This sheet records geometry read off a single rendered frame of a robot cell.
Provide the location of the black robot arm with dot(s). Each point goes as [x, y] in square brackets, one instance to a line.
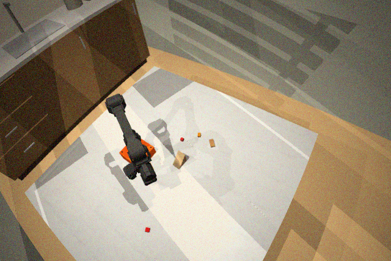
[136, 150]

